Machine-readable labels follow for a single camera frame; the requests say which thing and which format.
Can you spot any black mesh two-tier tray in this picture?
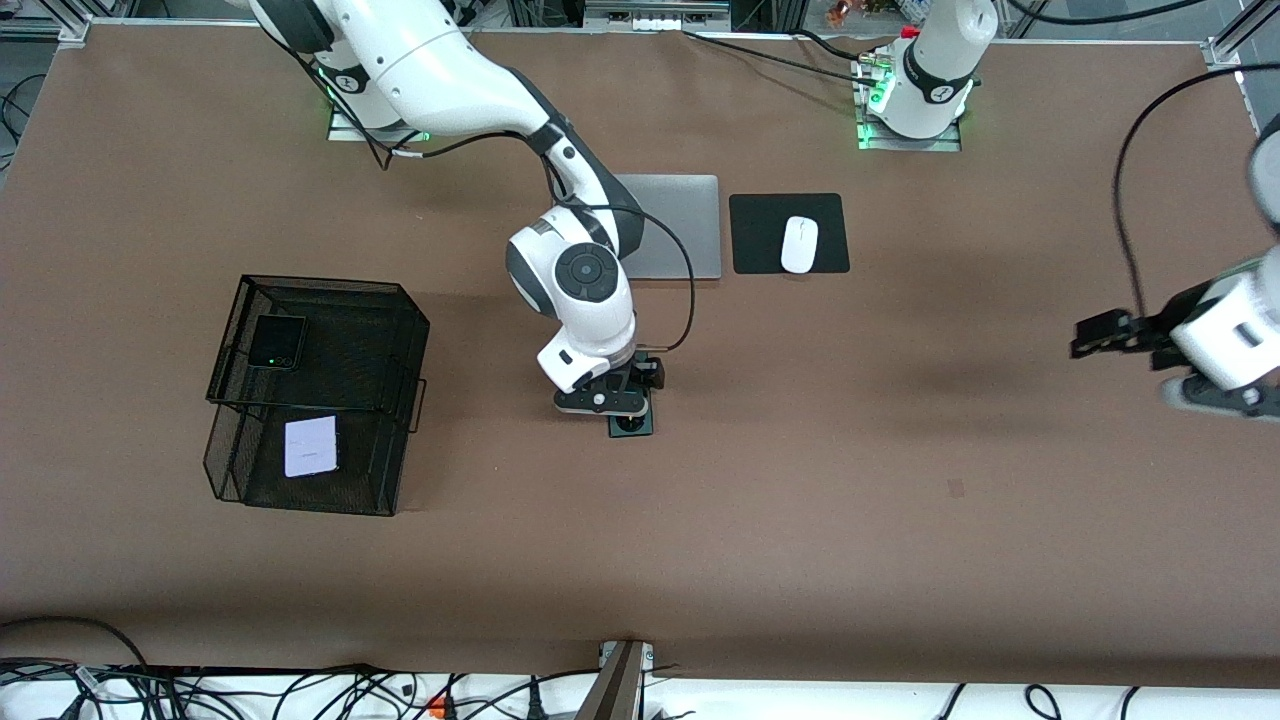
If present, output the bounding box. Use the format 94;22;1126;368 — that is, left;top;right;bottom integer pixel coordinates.
203;274;431;518

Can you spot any white flip phone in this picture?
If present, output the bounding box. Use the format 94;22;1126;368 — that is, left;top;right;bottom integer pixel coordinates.
283;415;340;479

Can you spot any black mouse pad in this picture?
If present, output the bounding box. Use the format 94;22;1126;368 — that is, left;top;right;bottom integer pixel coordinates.
729;193;851;275

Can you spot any black flip phone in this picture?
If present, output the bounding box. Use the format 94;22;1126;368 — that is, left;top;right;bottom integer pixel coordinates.
246;314;308;371

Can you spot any thick black floor cable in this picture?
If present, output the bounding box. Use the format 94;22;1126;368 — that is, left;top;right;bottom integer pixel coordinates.
0;615;151;671

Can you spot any white computer mouse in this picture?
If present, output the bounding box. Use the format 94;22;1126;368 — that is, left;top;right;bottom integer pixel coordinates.
780;215;820;275

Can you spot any aluminium post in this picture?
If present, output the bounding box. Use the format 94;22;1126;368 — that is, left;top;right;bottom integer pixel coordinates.
575;640;656;720

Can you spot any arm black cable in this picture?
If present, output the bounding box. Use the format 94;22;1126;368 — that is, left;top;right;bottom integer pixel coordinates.
290;50;697;353
1005;0;1280;331

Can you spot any thin black table cable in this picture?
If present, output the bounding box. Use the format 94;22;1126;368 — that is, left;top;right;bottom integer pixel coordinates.
683;30;886;89

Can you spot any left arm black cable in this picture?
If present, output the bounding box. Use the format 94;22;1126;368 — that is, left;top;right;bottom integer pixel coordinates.
1005;0;1280;331

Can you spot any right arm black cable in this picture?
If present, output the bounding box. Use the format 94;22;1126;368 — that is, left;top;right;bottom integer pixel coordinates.
290;50;697;353

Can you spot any aluminium corner profile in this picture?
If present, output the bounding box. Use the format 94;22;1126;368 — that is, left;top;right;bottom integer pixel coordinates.
1203;0;1280;71

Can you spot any grey closed laptop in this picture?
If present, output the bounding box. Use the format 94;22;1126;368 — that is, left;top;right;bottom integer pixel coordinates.
615;174;722;281

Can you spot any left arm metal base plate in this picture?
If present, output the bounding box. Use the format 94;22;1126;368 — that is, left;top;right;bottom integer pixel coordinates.
857;110;963;153

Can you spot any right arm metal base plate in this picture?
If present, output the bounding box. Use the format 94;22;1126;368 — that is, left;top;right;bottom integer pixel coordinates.
328;100;426;142

